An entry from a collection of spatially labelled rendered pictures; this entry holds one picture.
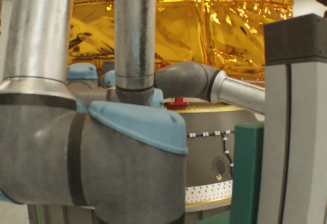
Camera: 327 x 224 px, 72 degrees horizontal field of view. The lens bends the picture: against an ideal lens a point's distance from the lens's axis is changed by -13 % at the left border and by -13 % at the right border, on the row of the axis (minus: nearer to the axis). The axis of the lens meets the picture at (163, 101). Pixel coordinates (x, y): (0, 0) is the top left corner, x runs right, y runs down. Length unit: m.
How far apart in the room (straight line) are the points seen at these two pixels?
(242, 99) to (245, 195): 0.54
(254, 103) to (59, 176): 0.63
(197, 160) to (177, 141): 1.12
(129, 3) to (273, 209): 0.36
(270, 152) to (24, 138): 0.25
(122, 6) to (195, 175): 1.07
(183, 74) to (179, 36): 0.77
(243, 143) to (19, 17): 0.30
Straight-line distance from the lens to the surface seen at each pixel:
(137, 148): 0.26
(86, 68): 0.59
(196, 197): 1.33
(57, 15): 0.34
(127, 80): 0.47
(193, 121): 1.46
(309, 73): 0.24
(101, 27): 1.35
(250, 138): 0.28
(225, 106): 1.64
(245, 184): 0.29
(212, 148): 1.45
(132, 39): 0.45
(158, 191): 0.28
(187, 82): 0.75
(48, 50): 0.32
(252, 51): 1.83
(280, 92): 0.25
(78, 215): 1.49
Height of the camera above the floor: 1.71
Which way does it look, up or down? 2 degrees down
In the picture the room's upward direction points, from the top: straight up
